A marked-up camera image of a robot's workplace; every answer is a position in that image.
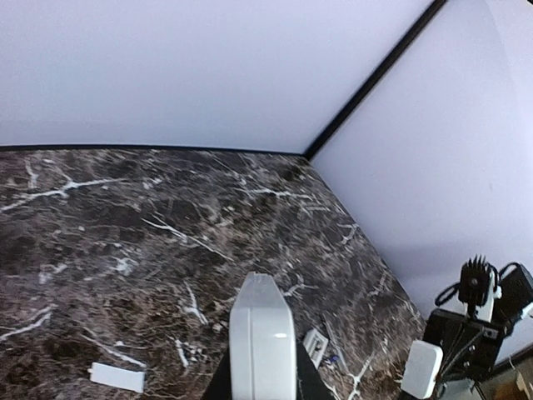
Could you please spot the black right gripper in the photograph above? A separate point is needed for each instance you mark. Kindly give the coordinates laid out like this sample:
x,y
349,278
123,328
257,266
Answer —
x,y
470,346

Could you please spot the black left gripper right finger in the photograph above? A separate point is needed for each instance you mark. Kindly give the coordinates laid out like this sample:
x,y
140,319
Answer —
x,y
309,385

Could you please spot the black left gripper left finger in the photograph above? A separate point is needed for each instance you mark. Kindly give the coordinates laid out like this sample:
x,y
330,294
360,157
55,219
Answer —
x,y
220,387

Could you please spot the white KT-16 remote control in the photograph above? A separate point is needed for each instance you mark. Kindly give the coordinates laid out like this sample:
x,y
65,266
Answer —
x,y
315,344

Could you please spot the white battery cover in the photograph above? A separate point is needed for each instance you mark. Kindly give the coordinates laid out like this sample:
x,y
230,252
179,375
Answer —
x,y
117,377
421,369

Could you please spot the white remote with green buttons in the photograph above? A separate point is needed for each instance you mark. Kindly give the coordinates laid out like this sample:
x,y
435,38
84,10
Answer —
x,y
262,342

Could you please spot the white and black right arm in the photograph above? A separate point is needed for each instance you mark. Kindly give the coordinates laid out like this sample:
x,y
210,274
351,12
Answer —
x,y
509,305

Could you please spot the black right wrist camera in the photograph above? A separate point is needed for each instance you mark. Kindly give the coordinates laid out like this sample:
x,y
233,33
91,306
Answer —
x,y
478,281

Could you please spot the right black frame post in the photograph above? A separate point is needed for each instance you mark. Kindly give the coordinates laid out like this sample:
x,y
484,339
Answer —
x,y
377,74

